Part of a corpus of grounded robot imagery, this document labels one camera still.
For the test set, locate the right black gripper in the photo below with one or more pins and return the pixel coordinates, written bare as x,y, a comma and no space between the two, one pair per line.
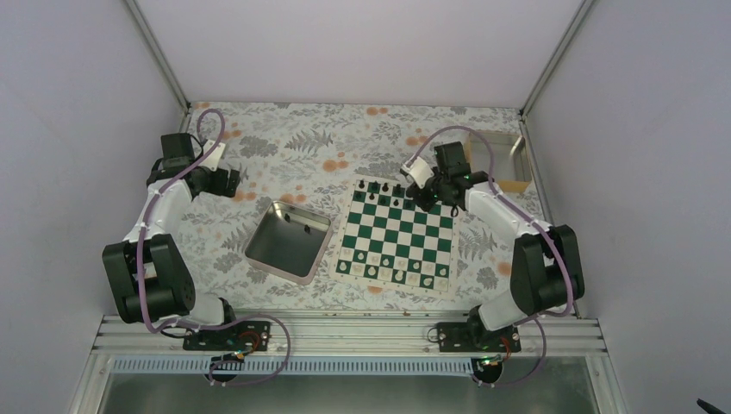
424,203

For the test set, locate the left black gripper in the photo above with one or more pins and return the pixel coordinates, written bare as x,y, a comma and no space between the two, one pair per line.
218,186

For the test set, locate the pink metal tray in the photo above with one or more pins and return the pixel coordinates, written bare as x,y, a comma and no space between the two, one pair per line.
283,249

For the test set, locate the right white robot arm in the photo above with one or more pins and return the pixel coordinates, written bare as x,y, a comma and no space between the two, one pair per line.
546,274

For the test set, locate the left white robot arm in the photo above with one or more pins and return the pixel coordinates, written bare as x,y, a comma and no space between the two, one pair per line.
147,274

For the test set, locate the yellow metal tray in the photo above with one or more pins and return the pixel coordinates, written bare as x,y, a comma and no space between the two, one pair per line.
511,166

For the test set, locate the green white chessboard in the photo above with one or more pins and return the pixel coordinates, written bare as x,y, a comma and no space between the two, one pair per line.
394,239

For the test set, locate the floral tablecloth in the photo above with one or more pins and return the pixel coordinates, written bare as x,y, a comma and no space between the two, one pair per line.
306,154

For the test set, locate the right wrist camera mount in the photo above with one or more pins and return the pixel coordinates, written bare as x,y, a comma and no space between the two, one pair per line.
417,171

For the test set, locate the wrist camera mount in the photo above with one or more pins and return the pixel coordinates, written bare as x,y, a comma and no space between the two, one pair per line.
417,171
212,155

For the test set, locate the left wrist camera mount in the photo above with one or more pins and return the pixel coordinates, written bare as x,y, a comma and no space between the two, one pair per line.
212,155

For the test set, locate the left aluminium corner post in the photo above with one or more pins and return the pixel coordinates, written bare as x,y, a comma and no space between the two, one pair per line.
159,57

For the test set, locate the aluminium corner post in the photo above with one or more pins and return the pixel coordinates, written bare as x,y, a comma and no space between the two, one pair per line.
159,57
576,23

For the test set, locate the right aluminium corner post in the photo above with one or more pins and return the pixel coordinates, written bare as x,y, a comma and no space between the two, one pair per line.
576,23

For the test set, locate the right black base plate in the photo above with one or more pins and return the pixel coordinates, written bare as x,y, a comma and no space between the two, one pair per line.
462,337

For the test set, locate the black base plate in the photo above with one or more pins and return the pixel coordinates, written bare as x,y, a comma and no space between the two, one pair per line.
462,337
243,337

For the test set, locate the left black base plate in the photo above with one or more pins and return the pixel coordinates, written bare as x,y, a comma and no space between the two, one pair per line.
243,337

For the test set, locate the aluminium rail frame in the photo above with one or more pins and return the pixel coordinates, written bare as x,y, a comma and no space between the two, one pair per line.
353,362

